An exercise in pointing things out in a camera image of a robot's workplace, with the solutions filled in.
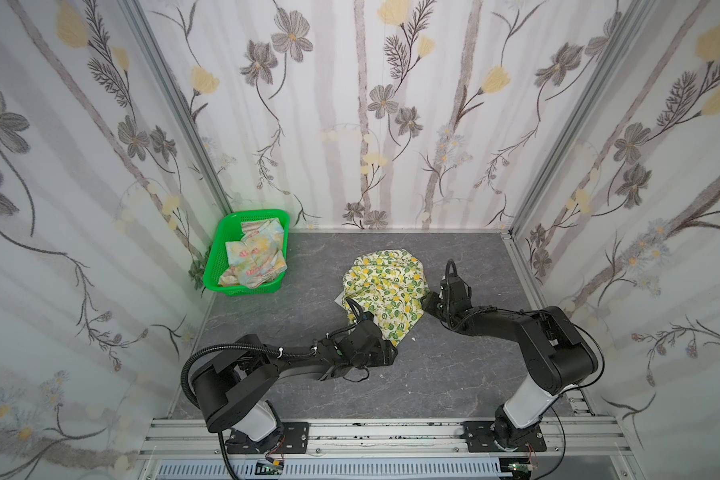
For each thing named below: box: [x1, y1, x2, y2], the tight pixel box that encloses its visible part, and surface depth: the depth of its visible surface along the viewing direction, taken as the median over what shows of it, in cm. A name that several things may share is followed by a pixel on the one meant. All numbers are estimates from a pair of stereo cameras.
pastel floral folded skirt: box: [218, 218, 288, 289], surface depth 113 cm
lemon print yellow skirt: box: [341, 249, 429, 347], surface depth 101 cm
